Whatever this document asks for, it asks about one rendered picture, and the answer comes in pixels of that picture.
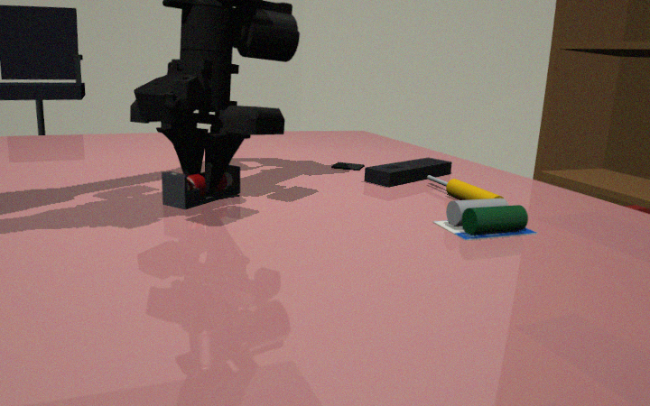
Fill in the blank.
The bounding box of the red and black battery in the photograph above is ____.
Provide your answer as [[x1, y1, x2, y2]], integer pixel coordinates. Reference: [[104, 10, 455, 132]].
[[187, 172, 228, 196]]

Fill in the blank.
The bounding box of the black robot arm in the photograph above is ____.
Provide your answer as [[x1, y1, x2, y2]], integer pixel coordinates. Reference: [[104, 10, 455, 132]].
[[134, 0, 299, 124]]

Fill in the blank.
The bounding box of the yellow screwdriver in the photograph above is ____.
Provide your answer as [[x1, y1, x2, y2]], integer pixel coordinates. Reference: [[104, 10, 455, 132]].
[[427, 175, 503, 200]]

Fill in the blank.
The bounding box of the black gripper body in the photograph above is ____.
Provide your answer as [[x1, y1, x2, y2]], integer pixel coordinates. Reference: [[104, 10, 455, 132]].
[[130, 50, 284, 135]]

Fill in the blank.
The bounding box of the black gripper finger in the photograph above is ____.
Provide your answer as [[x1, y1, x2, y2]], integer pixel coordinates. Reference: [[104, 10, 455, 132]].
[[197, 133, 250, 193], [156, 127, 208, 175]]

